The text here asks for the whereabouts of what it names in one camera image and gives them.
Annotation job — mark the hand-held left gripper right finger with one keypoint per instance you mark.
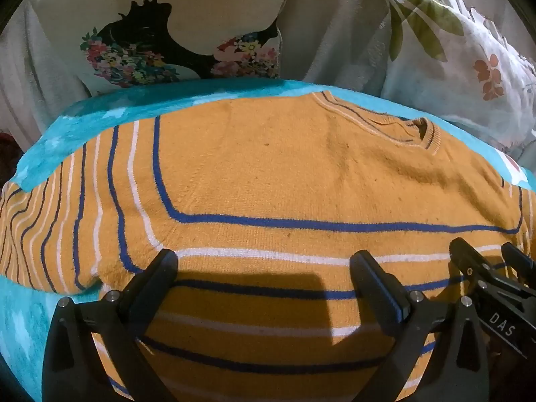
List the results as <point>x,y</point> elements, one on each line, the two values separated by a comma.
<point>387,299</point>

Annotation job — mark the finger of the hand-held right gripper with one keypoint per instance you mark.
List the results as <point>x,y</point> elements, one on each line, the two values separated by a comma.
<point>521,268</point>
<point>473,266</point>

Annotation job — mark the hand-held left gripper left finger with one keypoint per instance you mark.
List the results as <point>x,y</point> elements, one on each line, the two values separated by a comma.
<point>155,274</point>

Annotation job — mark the orange striped sweater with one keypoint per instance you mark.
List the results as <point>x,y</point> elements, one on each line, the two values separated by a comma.
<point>272,176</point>

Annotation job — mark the teal cartoon printed blanket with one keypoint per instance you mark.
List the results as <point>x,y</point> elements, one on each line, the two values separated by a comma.
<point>125,109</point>

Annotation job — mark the white leaf print pillow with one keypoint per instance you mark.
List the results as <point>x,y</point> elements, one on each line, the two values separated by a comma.
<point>460,71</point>

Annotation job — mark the white black floral pillow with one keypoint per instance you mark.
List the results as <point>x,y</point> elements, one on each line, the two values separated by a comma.
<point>209,8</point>

